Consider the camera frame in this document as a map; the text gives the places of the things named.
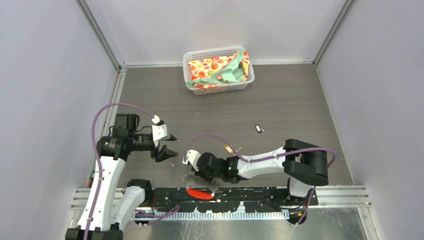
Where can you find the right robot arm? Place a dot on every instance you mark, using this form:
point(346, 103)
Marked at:
point(305, 164)

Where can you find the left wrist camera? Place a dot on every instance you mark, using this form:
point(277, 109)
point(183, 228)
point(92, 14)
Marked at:
point(155, 133)

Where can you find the white plastic basket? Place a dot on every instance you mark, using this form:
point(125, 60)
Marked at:
point(218, 53)

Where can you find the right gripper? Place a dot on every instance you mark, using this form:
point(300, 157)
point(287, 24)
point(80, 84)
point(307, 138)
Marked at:
point(200, 173)

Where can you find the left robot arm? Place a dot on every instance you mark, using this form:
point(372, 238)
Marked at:
point(102, 219)

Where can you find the colourful patterned cloth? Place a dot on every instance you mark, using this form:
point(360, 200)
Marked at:
point(217, 71)

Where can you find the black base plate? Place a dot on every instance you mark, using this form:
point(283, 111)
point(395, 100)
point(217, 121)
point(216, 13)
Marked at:
point(266, 199)

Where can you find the metal key holder red handle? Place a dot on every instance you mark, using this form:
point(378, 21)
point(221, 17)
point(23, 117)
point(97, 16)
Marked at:
point(199, 188)

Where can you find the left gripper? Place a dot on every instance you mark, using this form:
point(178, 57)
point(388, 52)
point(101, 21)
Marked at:
point(164, 153)

